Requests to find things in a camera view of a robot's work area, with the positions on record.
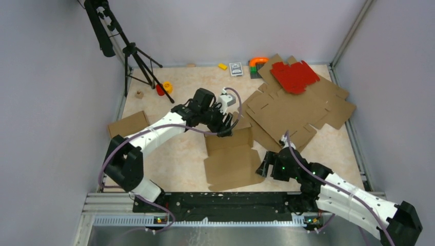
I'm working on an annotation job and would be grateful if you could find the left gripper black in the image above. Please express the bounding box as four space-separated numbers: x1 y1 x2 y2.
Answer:
200 102 232 137

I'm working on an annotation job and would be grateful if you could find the brown cardboard box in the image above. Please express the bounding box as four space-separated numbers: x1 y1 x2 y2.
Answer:
204 117 265 192
107 111 150 138

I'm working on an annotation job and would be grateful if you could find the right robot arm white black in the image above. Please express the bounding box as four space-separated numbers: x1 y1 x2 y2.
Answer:
256 147 423 245

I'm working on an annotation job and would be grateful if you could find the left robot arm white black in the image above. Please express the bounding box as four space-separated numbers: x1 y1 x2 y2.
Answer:
98 87 242 212

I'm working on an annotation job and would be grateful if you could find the playing card deck box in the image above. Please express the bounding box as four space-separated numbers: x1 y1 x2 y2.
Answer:
229 62 243 77

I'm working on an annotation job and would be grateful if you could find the folded brown cardboard box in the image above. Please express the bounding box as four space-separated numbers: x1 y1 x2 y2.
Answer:
107 111 150 138

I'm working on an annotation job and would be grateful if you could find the stack of brown cardboard blanks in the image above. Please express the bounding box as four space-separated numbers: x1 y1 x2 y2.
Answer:
242 54 357 152

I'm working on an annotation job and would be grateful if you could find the yellow small block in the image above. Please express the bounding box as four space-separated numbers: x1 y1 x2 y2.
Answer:
218 63 228 70

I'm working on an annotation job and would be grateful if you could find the orange green toy block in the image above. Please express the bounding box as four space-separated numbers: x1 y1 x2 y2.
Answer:
249 57 269 79

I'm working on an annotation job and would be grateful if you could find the red yellow toy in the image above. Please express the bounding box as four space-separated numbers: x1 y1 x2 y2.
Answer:
155 81 173 96

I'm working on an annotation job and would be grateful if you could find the red flat cardboard blank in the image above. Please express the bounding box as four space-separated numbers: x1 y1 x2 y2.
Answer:
270 61 320 95

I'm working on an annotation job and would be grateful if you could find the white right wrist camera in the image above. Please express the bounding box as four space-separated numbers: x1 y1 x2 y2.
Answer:
279 137 295 149

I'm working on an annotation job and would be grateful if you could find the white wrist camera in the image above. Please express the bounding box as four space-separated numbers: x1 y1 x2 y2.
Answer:
279 137 295 149
217 89 236 111

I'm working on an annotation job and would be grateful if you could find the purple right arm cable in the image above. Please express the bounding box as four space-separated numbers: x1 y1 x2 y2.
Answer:
284 130 396 246

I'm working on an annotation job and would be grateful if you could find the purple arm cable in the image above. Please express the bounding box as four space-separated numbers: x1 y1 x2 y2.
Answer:
97 87 243 234
284 130 396 246

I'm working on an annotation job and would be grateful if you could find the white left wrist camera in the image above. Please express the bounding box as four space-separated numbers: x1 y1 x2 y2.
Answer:
217 89 236 111

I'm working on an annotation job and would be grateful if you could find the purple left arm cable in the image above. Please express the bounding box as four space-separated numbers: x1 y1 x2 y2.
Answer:
97 87 243 234

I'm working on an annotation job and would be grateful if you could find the black camera tripod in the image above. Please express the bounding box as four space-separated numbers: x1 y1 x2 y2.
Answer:
83 0 175 105

